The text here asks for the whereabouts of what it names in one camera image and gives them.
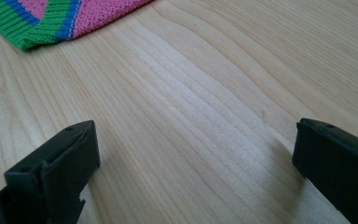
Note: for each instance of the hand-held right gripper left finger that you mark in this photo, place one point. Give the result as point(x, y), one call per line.
point(59, 174)

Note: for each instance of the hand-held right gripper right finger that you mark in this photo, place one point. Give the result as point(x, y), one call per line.
point(338, 168)

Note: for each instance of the pink green blue knitted garment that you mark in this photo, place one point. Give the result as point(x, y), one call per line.
point(84, 15)

